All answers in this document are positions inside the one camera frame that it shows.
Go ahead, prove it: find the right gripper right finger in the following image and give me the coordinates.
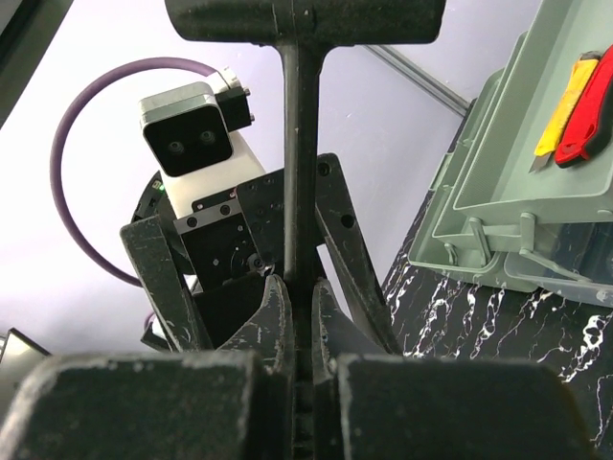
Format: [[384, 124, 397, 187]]
[[311, 280, 383, 459]]

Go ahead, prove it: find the red utility knife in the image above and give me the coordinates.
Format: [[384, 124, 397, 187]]
[[555, 46, 612, 169]]

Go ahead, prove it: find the marbled black mat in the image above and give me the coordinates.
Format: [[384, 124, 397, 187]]
[[377, 114, 613, 447]]

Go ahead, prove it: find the yellow utility knife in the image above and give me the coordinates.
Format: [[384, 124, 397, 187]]
[[529, 51, 602, 173]]

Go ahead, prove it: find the clear plastic tool box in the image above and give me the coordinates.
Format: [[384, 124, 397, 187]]
[[408, 1, 612, 307]]

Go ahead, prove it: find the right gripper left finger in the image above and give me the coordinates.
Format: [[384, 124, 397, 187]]
[[220, 275, 295, 459]]

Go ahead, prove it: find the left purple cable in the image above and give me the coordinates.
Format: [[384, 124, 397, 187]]
[[49, 57, 226, 332]]

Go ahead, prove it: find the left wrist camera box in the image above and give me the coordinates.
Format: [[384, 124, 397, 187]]
[[139, 81, 233, 177]]

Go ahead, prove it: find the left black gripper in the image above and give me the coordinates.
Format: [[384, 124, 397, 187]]
[[120, 153, 402, 355]]

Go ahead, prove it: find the black handled hammer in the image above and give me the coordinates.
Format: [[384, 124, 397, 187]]
[[164, 0, 448, 298]]

